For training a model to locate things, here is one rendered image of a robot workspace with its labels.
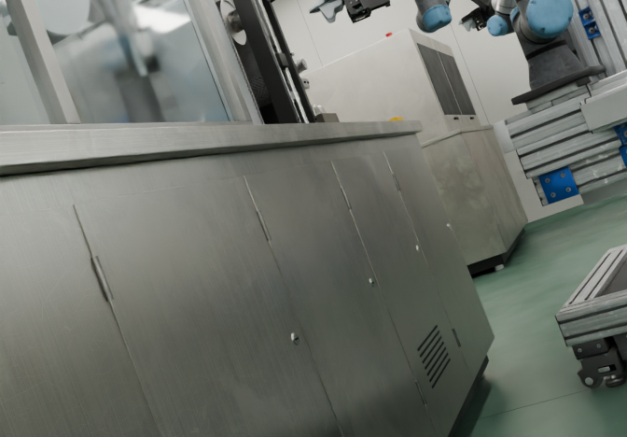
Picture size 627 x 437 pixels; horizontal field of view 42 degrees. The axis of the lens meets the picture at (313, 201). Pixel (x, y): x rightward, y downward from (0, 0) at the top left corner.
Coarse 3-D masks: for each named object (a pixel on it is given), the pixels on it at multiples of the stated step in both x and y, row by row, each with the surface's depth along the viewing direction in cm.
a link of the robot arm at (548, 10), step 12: (516, 0) 213; (528, 0) 209; (540, 0) 206; (552, 0) 206; (564, 0) 206; (528, 12) 207; (540, 12) 206; (552, 12) 206; (564, 12) 206; (528, 24) 209; (540, 24) 207; (552, 24) 206; (564, 24) 207; (528, 36) 218; (540, 36) 211; (552, 36) 211
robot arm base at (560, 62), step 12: (540, 48) 221; (552, 48) 220; (564, 48) 221; (528, 60) 225; (540, 60) 221; (552, 60) 220; (564, 60) 220; (576, 60) 221; (528, 72) 227; (540, 72) 221; (552, 72) 219; (564, 72) 218; (540, 84) 222
